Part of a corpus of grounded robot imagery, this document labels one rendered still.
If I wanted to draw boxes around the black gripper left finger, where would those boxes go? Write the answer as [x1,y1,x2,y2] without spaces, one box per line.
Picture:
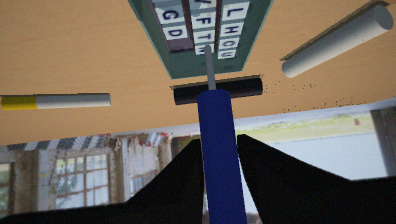
[0,139,204,224]

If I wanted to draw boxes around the blue stylus with grey tip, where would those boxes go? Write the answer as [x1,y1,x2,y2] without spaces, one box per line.
[197,45,247,224]

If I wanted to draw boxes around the black cylinder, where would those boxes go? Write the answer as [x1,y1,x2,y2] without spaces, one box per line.
[173,78,263,105]

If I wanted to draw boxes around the grey keyboard with white letter keys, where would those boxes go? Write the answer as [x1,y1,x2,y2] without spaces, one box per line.
[126,0,275,80]

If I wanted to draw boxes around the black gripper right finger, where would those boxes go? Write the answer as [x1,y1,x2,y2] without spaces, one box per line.
[237,134,396,224]

